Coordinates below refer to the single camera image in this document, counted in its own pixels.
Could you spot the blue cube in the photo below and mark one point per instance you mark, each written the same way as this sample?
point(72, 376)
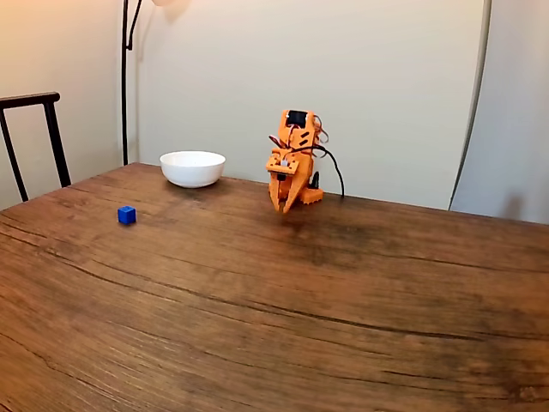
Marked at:
point(127, 214)

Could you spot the white bowl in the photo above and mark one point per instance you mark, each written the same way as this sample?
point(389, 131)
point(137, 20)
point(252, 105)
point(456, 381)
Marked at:
point(193, 169)

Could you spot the black table clamp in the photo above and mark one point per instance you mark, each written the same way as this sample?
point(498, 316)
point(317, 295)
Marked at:
point(316, 180)

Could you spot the black floor lamp pole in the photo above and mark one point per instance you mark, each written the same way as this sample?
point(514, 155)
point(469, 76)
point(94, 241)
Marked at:
point(124, 107)

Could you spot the pale lamp shade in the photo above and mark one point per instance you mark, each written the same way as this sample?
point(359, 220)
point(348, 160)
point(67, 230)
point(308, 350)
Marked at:
point(171, 2)

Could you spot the black chair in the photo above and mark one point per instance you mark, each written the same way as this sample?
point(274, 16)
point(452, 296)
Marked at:
point(30, 99)

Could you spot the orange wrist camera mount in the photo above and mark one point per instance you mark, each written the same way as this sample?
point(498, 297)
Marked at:
point(281, 164)

